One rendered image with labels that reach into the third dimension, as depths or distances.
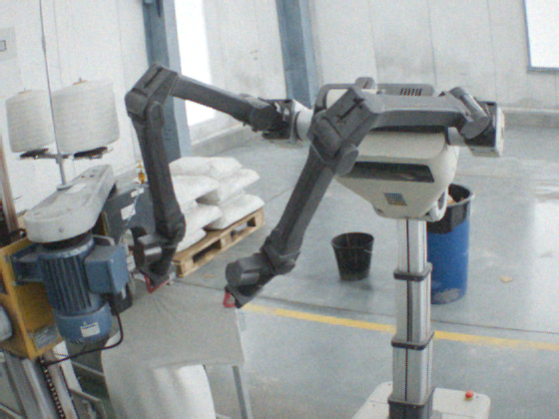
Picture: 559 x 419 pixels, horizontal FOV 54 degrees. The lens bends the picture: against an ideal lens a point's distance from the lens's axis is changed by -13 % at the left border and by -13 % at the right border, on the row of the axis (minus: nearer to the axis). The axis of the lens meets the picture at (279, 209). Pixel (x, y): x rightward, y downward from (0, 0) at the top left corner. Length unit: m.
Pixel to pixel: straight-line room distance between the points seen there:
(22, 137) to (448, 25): 8.31
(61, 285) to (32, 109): 0.49
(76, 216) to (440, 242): 2.63
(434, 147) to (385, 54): 8.27
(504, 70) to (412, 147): 7.75
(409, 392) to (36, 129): 1.51
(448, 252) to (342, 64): 6.82
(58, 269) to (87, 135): 0.32
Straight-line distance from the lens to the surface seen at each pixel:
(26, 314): 1.59
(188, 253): 4.65
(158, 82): 1.40
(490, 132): 1.53
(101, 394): 2.63
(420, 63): 9.66
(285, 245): 1.39
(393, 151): 1.63
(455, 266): 3.75
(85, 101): 1.42
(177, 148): 7.73
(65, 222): 1.36
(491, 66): 9.36
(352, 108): 1.16
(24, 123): 1.65
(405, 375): 2.16
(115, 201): 1.75
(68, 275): 1.43
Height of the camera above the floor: 1.76
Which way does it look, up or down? 18 degrees down
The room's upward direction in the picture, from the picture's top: 7 degrees counter-clockwise
